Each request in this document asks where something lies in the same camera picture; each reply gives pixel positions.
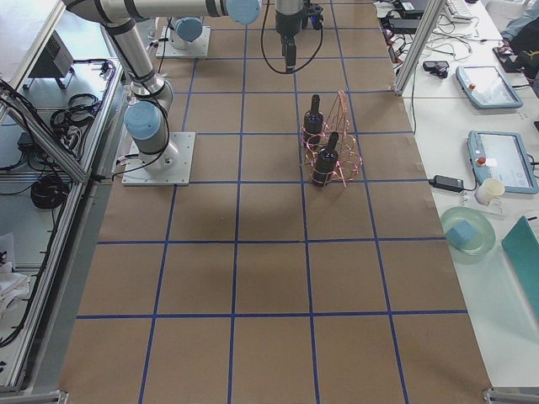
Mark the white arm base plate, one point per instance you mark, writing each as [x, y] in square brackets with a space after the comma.
[173, 167]
[170, 46]

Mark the aluminium frame post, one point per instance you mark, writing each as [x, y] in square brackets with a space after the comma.
[425, 28]

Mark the blue foam cube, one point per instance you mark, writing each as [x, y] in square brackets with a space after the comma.
[460, 233]

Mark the blue teach pendant near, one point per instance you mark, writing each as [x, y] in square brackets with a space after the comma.
[501, 155]

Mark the teal board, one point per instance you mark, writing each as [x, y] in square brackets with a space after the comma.
[520, 246]

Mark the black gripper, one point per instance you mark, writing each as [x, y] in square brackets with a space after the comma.
[288, 24]

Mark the black power adapter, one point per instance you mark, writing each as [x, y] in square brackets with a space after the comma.
[447, 183]

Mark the dark bottle in basket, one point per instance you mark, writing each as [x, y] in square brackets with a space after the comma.
[313, 124]
[326, 161]

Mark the white paper cup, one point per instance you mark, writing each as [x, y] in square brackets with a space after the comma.
[488, 190]

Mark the dark bottle in basket rear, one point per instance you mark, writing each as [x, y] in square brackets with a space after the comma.
[313, 124]

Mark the copper wire wine basket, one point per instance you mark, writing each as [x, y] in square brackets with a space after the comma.
[349, 164]

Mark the blue teach pendant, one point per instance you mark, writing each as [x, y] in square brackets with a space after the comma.
[487, 87]
[501, 155]

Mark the blue teach pendant far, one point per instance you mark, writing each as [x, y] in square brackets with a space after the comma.
[487, 87]

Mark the dark bottle in basket front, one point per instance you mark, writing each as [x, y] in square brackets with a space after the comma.
[326, 161]

